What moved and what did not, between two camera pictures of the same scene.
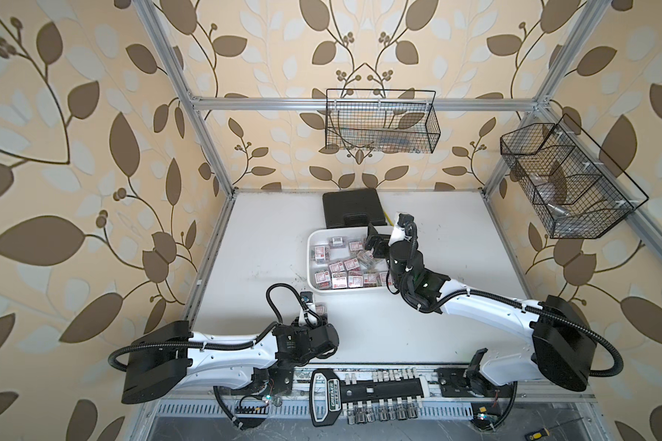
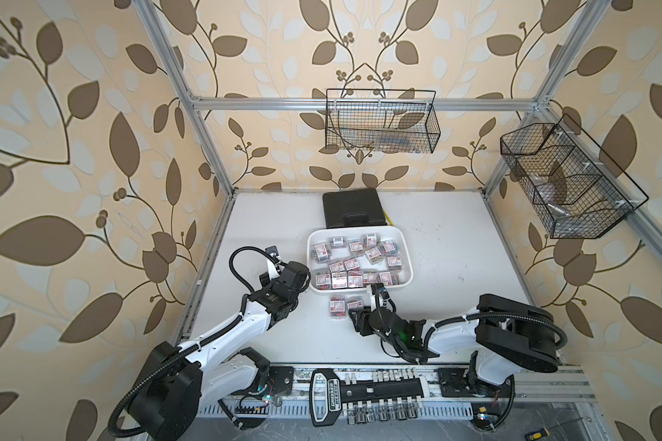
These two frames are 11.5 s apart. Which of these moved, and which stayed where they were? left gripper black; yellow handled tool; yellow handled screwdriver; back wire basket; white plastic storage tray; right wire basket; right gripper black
Moved: left gripper black; right gripper black
Stayed: yellow handled tool; yellow handled screwdriver; white plastic storage tray; right wire basket; back wire basket
